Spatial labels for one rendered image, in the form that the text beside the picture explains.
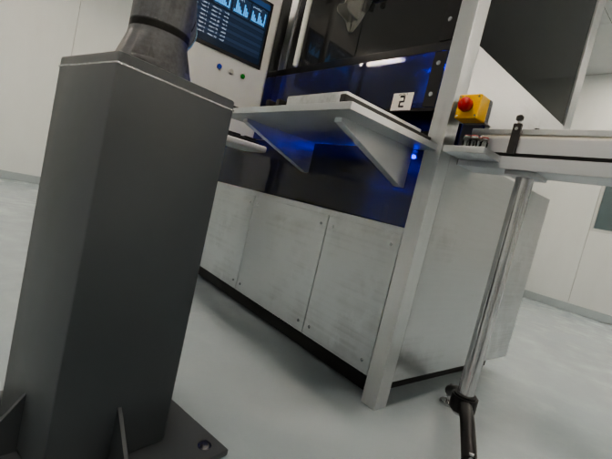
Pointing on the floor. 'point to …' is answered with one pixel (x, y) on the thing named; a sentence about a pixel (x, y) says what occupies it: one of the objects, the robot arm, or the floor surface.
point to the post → (424, 202)
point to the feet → (464, 406)
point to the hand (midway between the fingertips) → (352, 28)
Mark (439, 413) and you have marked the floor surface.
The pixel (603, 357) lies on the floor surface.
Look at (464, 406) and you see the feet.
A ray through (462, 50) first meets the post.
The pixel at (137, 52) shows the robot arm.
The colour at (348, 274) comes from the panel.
